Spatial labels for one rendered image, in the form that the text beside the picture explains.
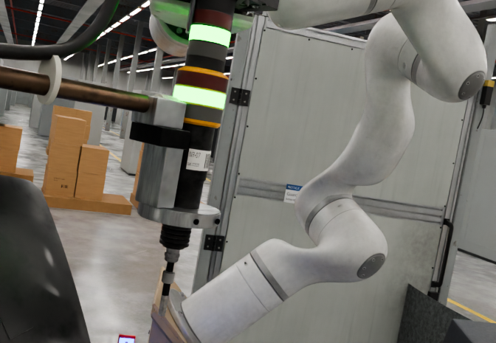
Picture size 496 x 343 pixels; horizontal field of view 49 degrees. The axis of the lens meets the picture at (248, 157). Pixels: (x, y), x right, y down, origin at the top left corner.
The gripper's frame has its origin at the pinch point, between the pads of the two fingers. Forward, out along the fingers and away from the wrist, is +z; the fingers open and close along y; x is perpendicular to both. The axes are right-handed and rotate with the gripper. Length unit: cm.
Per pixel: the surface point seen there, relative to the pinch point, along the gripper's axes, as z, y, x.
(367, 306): -178, -116, -84
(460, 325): -37, -58, -40
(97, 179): -748, 24, -124
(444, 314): -148, -135, -74
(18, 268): -0.7, 12.0, -26.8
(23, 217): -5.3, 12.8, -23.5
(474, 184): -813, -622, -44
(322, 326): -178, -96, -95
